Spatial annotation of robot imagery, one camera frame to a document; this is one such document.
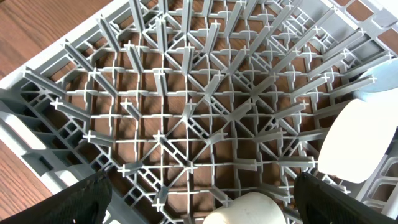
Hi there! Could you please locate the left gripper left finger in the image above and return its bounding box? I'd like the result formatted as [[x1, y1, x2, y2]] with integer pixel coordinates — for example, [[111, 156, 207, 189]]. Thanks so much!
[[1, 171, 112, 224]]

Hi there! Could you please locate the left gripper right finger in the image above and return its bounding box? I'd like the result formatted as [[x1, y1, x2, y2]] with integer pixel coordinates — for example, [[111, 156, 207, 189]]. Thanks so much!
[[294, 172, 397, 224]]

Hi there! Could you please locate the white cup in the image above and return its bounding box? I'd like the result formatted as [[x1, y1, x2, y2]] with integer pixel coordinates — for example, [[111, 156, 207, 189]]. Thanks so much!
[[203, 192, 286, 224]]

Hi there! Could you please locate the white bowl with rice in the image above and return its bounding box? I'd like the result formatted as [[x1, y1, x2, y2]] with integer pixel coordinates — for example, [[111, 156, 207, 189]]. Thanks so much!
[[318, 99, 397, 184]]

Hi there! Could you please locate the grey plastic dish rack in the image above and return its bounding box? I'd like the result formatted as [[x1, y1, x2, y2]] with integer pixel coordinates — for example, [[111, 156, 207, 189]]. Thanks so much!
[[1, 1, 397, 223]]

